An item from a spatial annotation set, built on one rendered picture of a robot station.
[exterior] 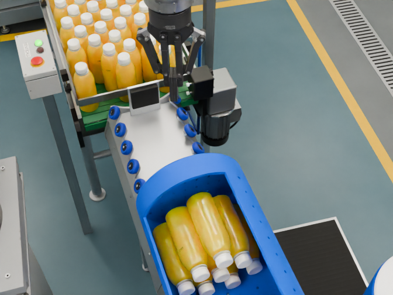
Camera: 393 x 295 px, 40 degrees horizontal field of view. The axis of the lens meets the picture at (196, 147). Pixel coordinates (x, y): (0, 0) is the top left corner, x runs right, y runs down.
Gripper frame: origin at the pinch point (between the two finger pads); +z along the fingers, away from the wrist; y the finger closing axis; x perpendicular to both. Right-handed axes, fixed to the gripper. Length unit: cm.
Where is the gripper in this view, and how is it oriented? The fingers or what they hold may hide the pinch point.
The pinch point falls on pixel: (173, 84)
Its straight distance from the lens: 110.4
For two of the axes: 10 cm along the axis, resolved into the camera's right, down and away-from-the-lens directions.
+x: 0.4, -7.8, 6.2
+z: 0.1, 6.2, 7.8
